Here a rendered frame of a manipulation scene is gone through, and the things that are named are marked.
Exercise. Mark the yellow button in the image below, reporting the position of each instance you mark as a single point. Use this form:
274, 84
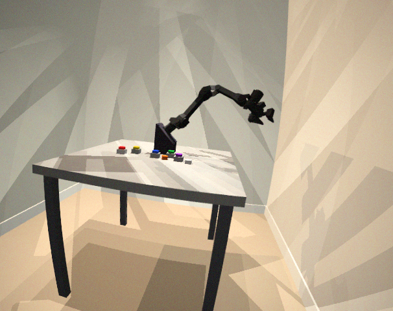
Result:
136, 150

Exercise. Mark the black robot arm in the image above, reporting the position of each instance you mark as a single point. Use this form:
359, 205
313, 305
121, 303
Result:
205, 93

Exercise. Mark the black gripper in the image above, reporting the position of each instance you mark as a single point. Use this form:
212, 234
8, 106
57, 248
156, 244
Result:
254, 116

